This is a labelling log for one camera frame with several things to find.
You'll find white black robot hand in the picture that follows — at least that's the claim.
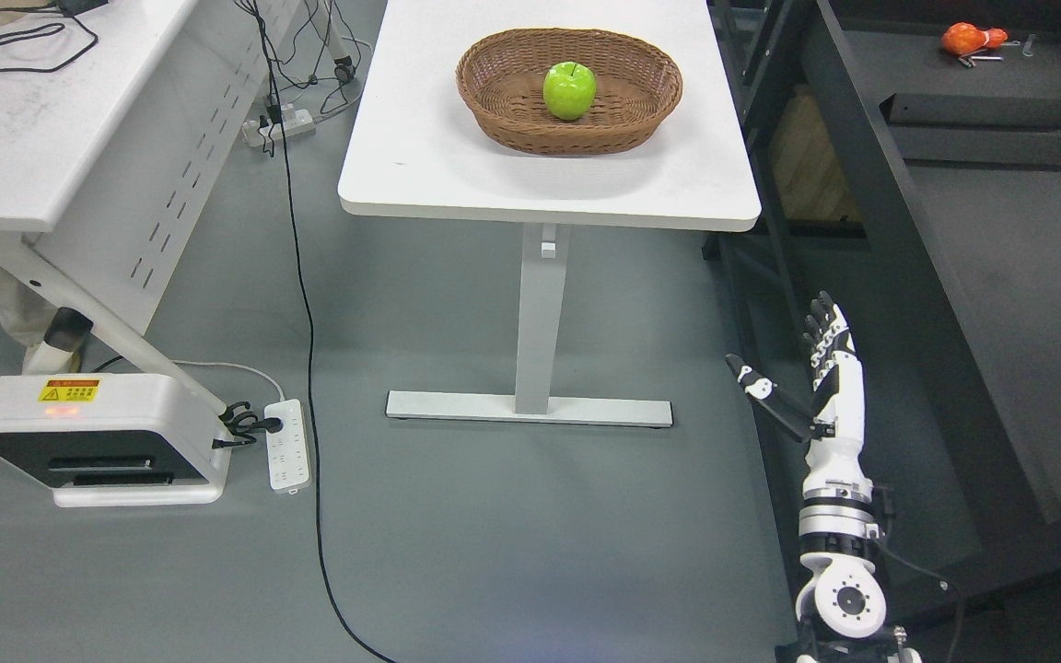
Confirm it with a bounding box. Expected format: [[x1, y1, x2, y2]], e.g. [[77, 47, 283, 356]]
[[725, 290, 873, 503]]

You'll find green apple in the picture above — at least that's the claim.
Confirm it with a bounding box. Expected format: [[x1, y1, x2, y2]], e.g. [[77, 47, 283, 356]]
[[542, 62, 597, 122]]

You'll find white robot base unit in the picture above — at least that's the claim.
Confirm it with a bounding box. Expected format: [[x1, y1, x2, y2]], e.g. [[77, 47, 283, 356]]
[[0, 374, 230, 507]]

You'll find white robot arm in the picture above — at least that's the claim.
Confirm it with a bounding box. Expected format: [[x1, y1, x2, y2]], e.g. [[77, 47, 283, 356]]
[[775, 485, 922, 662]]

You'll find black metal shelf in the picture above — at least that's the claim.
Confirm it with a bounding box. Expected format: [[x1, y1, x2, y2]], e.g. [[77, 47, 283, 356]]
[[707, 1, 1061, 662]]

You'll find orange toy on shelf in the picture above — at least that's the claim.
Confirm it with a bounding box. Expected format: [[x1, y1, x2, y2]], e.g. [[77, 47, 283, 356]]
[[940, 22, 1009, 68]]

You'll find brown wicker basket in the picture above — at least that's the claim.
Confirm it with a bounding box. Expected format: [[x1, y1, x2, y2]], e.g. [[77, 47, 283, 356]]
[[456, 27, 682, 156]]

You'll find white power strip near base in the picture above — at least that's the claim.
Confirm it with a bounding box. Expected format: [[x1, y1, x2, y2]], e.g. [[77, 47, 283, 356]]
[[262, 399, 311, 494]]

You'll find white power strip far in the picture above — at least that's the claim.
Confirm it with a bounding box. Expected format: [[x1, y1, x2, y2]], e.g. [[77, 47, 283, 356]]
[[240, 104, 315, 152]]

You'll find white perforated desk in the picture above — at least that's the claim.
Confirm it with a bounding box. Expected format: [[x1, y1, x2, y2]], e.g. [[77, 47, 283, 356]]
[[0, 1, 299, 413]]

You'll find long black floor cable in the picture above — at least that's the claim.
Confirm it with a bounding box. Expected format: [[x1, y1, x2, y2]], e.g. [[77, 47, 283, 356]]
[[245, 0, 398, 663]]

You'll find white pedestal table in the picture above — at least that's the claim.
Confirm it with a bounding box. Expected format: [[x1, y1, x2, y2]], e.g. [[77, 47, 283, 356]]
[[337, 1, 761, 428]]

